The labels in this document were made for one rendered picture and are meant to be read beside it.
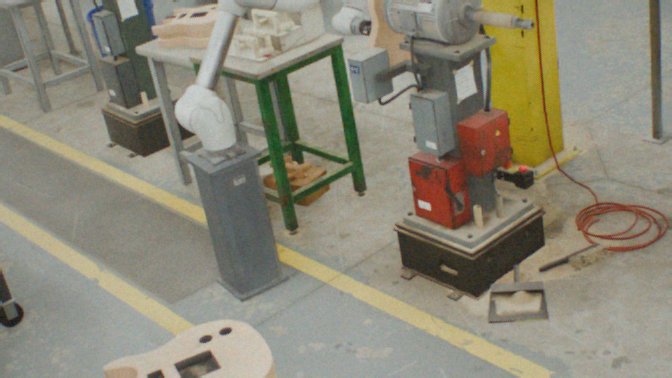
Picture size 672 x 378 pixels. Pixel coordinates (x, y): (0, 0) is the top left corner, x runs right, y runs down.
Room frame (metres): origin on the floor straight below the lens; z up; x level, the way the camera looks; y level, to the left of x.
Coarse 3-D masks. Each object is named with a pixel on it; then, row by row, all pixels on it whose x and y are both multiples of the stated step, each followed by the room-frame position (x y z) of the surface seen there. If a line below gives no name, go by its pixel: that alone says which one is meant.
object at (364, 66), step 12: (372, 48) 4.12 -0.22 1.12; (348, 60) 4.04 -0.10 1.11; (360, 60) 3.99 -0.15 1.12; (372, 60) 4.01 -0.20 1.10; (384, 60) 4.05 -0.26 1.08; (360, 72) 3.99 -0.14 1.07; (372, 72) 4.01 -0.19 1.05; (360, 84) 4.00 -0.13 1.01; (372, 84) 4.00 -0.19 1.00; (384, 84) 4.04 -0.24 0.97; (360, 96) 4.01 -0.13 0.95; (372, 96) 3.99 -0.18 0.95; (396, 96) 4.04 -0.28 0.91
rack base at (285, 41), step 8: (272, 24) 5.09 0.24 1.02; (280, 24) 5.06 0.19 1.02; (272, 32) 4.94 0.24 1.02; (288, 32) 4.89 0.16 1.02; (296, 32) 4.92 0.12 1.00; (264, 40) 4.95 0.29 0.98; (272, 40) 4.90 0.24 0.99; (280, 40) 4.85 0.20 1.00; (288, 40) 4.88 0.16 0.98; (296, 40) 4.92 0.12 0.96; (304, 40) 4.95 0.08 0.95; (280, 48) 4.86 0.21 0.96; (288, 48) 4.88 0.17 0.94
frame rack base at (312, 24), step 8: (312, 8) 5.01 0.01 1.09; (320, 8) 5.04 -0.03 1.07; (280, 16) 5.08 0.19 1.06; (296, 16) 4.98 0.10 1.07; (304, 16) 4.97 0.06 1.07; (312, 16) 5.00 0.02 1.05; (320, 16) 5.04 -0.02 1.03; (296, 24) 4.99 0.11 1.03; (304, 24) 4.96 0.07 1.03; (312, 24) 5.00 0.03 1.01; (320, 24) 5.03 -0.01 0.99; (304, 32) 4.96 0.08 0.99; (312, 32) 4.99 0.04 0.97; (320, 32) 5.03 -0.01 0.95
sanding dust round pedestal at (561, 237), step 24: (528, 192) 4.62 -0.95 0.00; (552, 192) 4.58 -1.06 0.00; (552, 216) 4.32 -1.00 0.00; (600, 216) 4.24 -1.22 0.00; (552, 240) 4.09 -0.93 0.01; (576, 240) 4.05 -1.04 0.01; (600, 240) 4.02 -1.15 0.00; (624, 240) 3.98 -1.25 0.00; (528, 264) 3.88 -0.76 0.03; (600, 264) 3.82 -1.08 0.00; (552, 288) 3.70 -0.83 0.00; (456, 312) 3.65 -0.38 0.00; (480, 312) 3.61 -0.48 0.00
